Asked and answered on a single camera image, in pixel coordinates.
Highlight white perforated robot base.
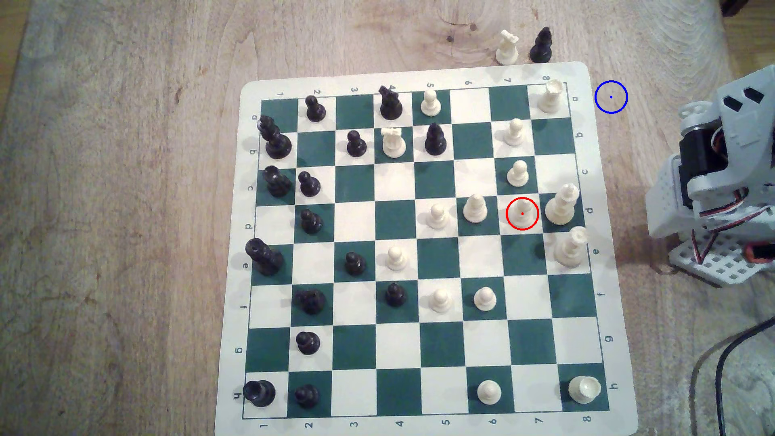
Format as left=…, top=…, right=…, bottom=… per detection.
left=669, top=232, right=775, bottom=288

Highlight green white chess board mat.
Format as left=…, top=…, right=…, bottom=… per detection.
left=214, top=61, right=639, bottom=436

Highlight white knight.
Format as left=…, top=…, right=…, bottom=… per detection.
left=495, top=30, right=520, bottom=66
left=381, top=126, right=406, bottom=159

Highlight white bishop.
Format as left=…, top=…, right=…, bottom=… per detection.
left=463, top=194, right=489, bottom=224

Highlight black bishop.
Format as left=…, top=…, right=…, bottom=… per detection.
left=424, top=122, right=448, bottom=156
left=529, top=27, right=553, bottom=64

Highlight black knight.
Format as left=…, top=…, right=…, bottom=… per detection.
left=298, top=289, right=327, bottom=315
left=378, top=85, right=404, bottom=121

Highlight black king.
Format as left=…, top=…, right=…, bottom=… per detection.
left=245, top=238, right=285, bottom=277

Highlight black queen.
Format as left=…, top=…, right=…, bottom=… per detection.
left=257, top=115, right=293, bottom=160

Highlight white rook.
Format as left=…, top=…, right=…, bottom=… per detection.
left=569, top=375, right=602, bottom=405
left=538, top=82, right=564, bottom=114

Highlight orange black clamp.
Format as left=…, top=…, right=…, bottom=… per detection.
left=744, top=241, right=775, bottom=265

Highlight red black servo wires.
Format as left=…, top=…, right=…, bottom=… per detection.
left=690, top=184, right=775, bottom=265

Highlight black power cable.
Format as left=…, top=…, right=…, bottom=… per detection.
left=715, top=315, right=775, bottom=436

